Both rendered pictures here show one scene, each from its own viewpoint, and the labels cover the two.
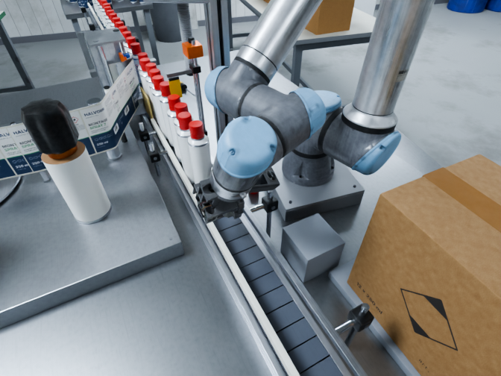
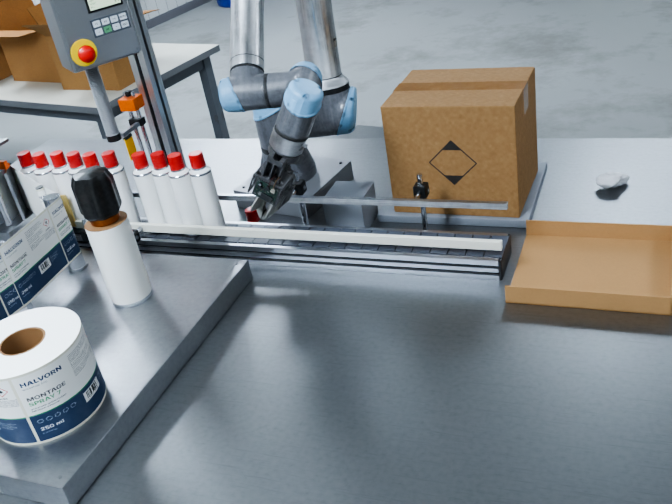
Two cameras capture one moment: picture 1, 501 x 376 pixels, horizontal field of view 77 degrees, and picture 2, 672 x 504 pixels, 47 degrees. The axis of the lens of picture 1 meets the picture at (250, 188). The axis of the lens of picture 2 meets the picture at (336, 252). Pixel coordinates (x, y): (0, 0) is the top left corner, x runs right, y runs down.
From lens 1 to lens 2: 1.29 m
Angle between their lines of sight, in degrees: 32
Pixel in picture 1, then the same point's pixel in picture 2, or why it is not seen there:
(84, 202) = (139, 270)
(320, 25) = (120, 75)
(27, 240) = (102, 340)
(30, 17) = not seen: outside the picture
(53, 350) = (230, 367)
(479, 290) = (459, 111)
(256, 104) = (278, 82)
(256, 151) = (315, 91)
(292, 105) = (304, 71)
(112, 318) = (250, 330)
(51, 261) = (153, 330)
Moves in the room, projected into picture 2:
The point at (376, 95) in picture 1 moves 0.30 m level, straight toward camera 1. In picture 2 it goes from (327, 61) to (371, 96)
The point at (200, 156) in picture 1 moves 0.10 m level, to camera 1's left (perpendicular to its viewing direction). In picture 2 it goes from (210, 184) to (174, 202)
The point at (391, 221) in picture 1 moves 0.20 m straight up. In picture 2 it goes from (396, 119) to (385, 30)
